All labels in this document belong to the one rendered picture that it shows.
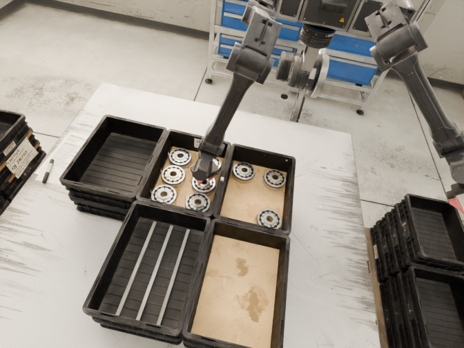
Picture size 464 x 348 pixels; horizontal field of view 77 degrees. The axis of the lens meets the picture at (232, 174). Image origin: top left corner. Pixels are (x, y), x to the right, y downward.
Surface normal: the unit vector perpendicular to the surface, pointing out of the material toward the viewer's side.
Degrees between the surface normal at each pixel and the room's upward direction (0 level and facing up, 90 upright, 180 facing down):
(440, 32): 90
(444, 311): 0
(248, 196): 0
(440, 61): 90
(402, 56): 52
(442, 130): 87
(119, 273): 0
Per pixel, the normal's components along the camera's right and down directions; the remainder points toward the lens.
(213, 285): 0.12, -0.61
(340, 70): -0.16, 0.77
